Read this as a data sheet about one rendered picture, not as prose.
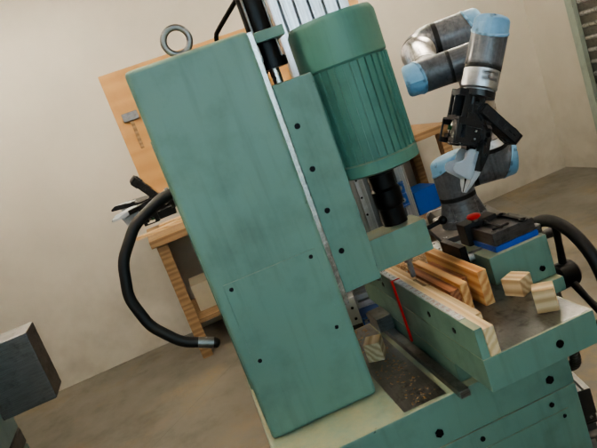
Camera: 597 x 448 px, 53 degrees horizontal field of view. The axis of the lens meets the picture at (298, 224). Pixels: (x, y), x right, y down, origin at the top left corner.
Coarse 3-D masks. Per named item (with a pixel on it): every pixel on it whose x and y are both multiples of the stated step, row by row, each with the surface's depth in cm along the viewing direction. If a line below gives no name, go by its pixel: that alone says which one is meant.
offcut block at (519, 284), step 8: (512, 272) 115; (520, 272) 113; (528, 272) 112; (504, 280) 113; (512, 280) 111; (520, 280) 110; (528, 280) 112; (504, 288) 114; (512, 288) 112; (520, 288) 111; (528, 288) 112; (520, 296) 112
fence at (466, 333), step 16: (384, 288) 135; (400, 288) 123; (416, 304) 117; (432, 320) 111; (448, 320) 103; (464, 320) 98; (448, 336) 106; (464, 336) 98; (480, 336) 94; (480, 352) 95
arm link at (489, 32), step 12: (480, 24) 121; (492, 24) 120; (504, 24) 120; (480, 36) 121; (492, 36) 120; (504, 36) 120; (468, 48) 123; (480, 48) 121; (492, 48) 120; (504, 48) 121; (468, 60) 123; (480, 60) 121; (492, 60) 120
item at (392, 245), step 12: (408, 216) 127; (384, 228) 124; (396, 228) 121; (408, 228) 121; (420, 228) 122; (372, 240) 120; (384, 240) 120; (396, 240) 121; (408, 240) 121; (420, 240) 122; (384, 252) 121; (396, 252) 121; (408, 252) 122; (420, 252) 122; (384, 264) 121; (396, 264) 122
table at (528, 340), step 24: (408, 312) 124; (504, 312) 108; (528, 312) 105; (552, 312) 102; (576, 312) 99; (432, 336) 115; (504, 336) 100; (528, 336) 97; (552, 336) 97; (576, 336) 98; (456, 360) 107; (480, 360) 96; (504, 360) 96; (528, 360) 97; (552, 360) 98; (504, 384) 96
